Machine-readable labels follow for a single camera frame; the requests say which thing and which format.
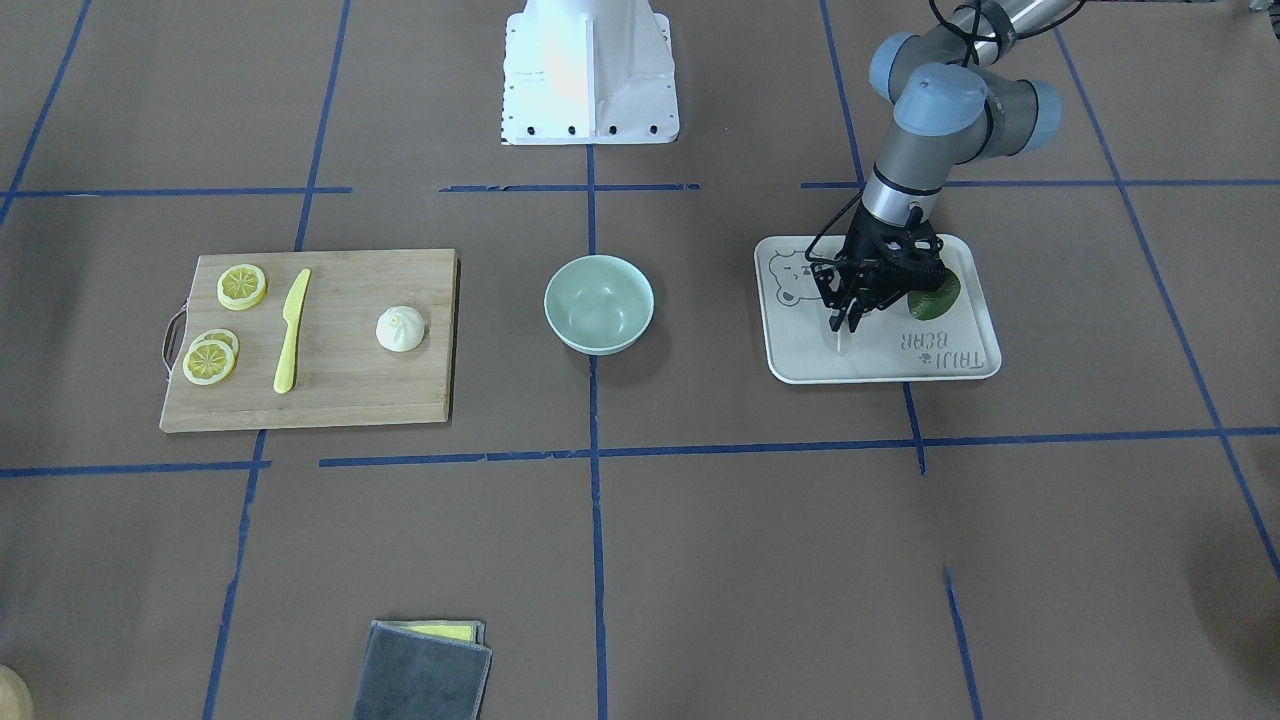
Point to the lemon slice top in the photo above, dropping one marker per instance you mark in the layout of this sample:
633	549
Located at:
241	287

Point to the wooden cutting board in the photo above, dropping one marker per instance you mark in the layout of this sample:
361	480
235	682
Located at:
344	377

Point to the yellow sponge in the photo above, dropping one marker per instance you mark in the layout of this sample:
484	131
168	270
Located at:
468	631

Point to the yellow plastic knife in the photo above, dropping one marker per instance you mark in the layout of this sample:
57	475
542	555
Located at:
286	366

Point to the light green bowl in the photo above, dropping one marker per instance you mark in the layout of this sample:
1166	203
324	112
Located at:
599	305

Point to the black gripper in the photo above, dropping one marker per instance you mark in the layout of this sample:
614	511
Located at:
860	247

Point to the green leaf-shaped dish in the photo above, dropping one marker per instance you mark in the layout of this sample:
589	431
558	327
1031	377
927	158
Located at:
929	305

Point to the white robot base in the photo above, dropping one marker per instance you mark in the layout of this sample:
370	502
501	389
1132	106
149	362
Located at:
588	73

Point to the lemon slice behind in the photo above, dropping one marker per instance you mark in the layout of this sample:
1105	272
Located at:
222	335

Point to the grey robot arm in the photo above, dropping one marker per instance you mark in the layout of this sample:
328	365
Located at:
949	108

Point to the white bear tray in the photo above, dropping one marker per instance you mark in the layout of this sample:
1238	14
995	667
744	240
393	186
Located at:
889	345

